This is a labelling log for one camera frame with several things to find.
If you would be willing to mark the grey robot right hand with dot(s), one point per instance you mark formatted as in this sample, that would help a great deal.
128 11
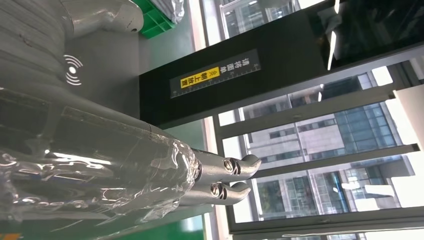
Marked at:
99 159

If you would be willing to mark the green conveyor belt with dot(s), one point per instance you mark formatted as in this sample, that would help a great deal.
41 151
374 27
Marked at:
185 232

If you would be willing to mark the black inbound scanner machine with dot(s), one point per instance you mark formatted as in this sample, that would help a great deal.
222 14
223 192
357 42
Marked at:
281 43

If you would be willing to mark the green plastic crate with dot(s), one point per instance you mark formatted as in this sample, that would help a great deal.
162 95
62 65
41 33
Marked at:
152 24

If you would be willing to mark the black yellow ruler label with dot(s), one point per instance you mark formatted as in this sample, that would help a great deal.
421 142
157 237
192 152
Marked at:
232 68

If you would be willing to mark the grey office building outside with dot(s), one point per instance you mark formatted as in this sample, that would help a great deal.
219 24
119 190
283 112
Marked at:
331 139

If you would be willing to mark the dark window frame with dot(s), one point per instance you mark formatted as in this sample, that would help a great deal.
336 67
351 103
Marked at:
314 112

